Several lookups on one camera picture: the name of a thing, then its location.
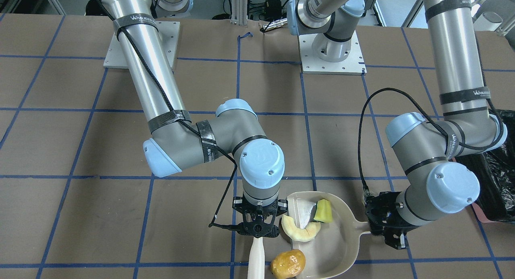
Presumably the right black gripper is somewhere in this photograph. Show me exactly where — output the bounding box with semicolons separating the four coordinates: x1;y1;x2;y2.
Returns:
209;197;288;238

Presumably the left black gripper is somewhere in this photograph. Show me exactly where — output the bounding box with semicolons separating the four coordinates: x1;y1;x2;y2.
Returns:
364;191;407;250

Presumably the beige hand brush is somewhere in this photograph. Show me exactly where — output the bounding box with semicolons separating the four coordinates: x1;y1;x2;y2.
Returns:
247;237;265;279

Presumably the orange bread roll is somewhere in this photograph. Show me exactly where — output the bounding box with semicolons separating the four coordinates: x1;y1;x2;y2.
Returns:
270;248;306;279

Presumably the yellow green sponge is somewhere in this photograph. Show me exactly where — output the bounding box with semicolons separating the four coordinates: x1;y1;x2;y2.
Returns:
314;199;333;224

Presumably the beige plastic dustpan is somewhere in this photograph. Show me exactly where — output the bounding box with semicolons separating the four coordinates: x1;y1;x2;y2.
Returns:
287;191;371;279

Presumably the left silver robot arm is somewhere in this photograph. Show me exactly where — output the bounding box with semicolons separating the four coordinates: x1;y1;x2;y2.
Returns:
362;0;508;249

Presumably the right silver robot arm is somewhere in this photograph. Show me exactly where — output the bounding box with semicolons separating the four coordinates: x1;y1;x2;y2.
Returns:
94;0;288;238

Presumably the black lined trash bin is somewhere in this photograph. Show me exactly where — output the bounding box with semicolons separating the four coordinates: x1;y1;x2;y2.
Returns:
456;110;515;224

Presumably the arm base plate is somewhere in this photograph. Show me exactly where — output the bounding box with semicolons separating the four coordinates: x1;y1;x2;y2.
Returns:
103;21;180;70
298;32;367;75

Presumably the aluminium frame post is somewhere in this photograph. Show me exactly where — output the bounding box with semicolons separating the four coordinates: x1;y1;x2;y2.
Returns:
230;0;248;27

